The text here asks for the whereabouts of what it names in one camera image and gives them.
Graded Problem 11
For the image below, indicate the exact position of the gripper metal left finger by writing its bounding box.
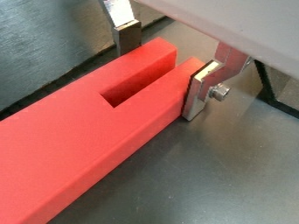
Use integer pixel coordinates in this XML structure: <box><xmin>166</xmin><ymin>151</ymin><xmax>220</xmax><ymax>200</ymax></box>
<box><xmin>98</xmin><ymin>0</ymin><xmax>141</xmax><ymax>56</ymax></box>

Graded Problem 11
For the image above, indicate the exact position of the gripper metal right finger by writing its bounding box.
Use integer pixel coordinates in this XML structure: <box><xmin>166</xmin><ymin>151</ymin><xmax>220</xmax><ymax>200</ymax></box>
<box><xmin>181</xmin><ymin>42</ymin><xmax>250</xmax><ymax>121</ymax></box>

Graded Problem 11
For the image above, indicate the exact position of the red slotted block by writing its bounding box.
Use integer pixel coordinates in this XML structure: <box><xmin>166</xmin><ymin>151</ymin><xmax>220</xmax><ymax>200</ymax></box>
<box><xmin>0</xmin><ymin>38</ymin><xmax>202</xmax><ymax>224</ymax></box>

